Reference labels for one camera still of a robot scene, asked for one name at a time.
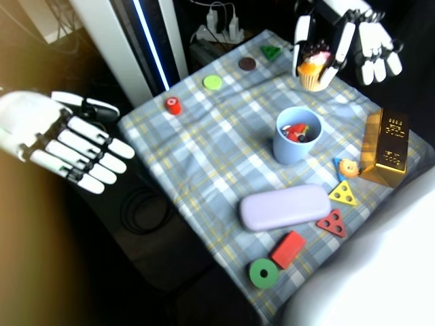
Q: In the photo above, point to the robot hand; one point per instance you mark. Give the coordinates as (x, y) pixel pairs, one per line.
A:
(30, 119)
(372, 37)

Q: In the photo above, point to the flower shaped biscuit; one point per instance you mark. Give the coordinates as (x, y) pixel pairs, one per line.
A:
(349, 168)

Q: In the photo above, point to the white plug adapter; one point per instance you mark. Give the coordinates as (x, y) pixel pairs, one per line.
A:
(234, 23)
(211, 18)

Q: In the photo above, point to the green triangle block with holes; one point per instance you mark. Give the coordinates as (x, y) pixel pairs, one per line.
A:
(271, 51)

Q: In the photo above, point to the black low cabinet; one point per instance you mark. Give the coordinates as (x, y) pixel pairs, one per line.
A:
(170, 258)

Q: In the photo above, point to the lilac glasses case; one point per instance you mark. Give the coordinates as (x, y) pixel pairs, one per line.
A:
(285, 207)

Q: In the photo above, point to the blue yellow plaid cloth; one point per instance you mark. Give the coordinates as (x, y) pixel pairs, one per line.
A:
(221, 153)

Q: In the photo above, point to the light blue plastic cup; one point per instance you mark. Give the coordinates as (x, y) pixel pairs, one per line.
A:
(292, 153)

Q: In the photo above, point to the red triangle block with holes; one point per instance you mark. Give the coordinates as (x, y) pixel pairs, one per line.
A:
(331, 228)

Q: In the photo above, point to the shiny gold bar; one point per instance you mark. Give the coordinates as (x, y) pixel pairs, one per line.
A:
(387, 146)

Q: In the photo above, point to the white pillar with blue light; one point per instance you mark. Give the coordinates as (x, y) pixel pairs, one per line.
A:
(112, 34)

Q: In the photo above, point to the red cylinder with white mark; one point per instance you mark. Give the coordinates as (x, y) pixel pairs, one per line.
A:
(174, 106)

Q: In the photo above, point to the red rectangular block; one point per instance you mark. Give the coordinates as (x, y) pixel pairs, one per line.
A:
(288, 249)

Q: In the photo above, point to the chocolate ball cupcake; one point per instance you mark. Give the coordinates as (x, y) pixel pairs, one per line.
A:
(311, 73)

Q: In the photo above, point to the brown sandwich cookie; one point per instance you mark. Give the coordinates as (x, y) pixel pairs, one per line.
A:
(247, 64)

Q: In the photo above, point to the green sandwich cookie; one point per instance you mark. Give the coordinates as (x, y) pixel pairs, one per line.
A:
(212, 82)

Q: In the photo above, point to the white power strip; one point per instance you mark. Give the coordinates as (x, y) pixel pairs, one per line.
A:
(204, 35)

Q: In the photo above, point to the yellow triangle block with holes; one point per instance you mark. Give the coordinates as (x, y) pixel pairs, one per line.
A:
(344, 200)

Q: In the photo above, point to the blue triangle block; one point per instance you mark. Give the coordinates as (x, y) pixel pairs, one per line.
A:
(337, 166)

